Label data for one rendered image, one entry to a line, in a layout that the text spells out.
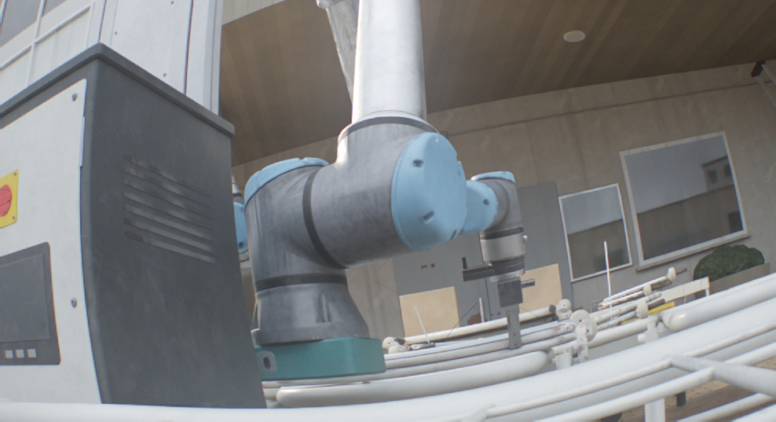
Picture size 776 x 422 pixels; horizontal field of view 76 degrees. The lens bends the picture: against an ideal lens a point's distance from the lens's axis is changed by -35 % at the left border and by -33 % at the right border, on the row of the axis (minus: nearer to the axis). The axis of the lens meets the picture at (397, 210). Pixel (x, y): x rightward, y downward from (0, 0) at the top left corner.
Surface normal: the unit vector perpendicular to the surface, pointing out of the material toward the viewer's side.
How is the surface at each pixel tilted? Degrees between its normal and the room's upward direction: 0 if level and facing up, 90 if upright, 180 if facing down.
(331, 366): 90
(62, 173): 90
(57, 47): 90
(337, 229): 119
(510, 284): 103
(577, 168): 90
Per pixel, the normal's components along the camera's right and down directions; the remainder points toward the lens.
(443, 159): 0.86, -0.16
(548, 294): -0.15, -0.21
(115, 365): 0.95, -0.20
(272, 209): -0.43, -0.25
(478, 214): -0.37, 0.05
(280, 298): -0.35, -0.49
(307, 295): 0.18, -0.58
